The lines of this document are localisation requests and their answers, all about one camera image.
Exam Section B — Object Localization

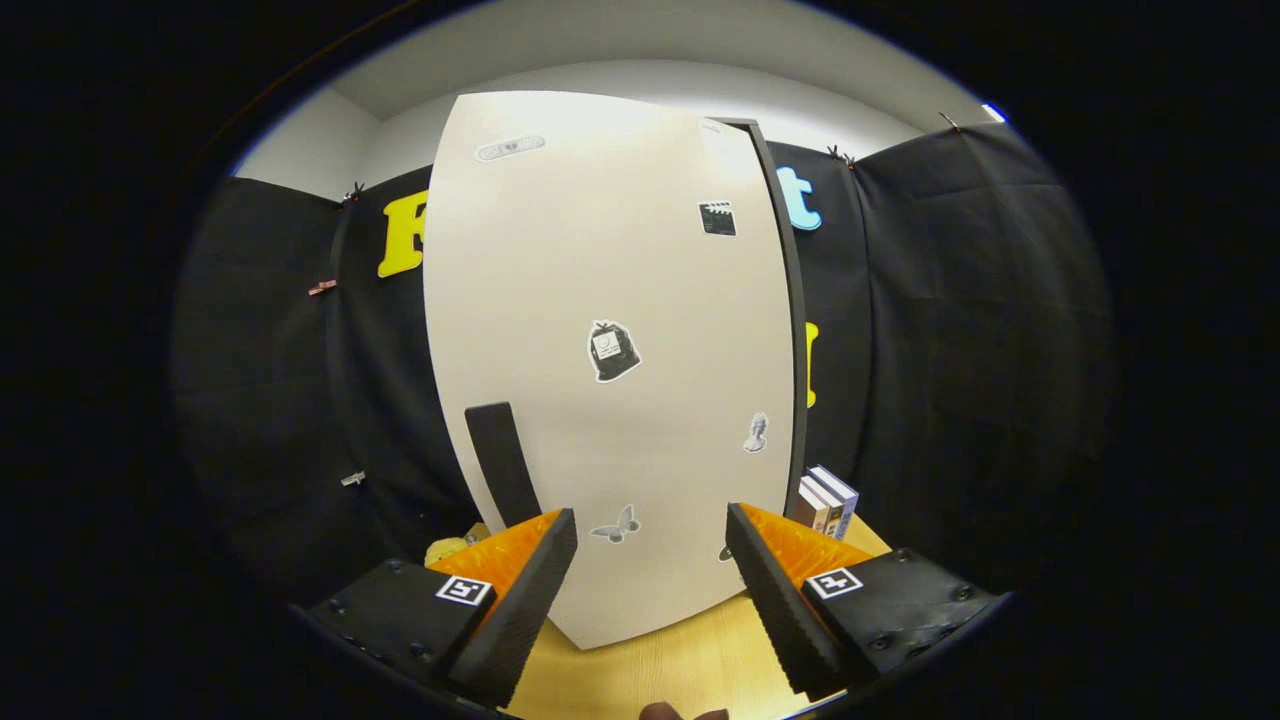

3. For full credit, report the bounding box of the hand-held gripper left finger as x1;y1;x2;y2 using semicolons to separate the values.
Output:
300;507;579;709

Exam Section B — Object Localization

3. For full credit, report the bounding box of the white blue book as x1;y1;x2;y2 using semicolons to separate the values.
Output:
808;465;859;541

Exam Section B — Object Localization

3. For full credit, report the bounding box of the grey shoe cabinet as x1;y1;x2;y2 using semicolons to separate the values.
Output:
715;117;809;491

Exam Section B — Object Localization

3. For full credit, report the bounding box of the white brown book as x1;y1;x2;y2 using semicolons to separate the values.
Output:
795;477;833;533

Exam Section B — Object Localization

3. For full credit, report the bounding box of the beige shoe cabinet door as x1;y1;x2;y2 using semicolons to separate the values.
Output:
423;90;801;651

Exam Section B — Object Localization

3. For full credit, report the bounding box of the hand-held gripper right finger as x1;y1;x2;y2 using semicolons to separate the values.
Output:
725;502;1001;701

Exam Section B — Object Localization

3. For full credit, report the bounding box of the black backdrop cloth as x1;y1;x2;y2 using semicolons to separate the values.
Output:
170;120;1116;601

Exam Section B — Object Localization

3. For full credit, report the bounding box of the yellow plush toy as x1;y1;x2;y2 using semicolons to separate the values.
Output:
425;522;491;566

